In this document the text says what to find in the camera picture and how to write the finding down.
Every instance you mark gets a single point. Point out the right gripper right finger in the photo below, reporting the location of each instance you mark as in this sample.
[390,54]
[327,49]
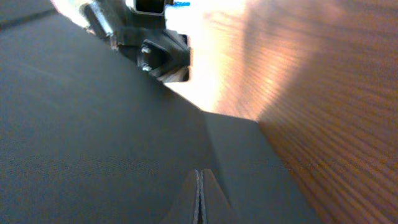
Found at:
[214,206]

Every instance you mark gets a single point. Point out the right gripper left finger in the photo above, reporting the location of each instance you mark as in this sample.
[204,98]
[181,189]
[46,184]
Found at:
[185,208]

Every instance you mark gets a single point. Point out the black gift box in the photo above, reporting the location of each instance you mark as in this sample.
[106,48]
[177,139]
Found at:
[86,137]

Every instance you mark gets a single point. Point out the black metal frame bracket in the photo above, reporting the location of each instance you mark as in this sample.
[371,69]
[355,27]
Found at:
[137,29]

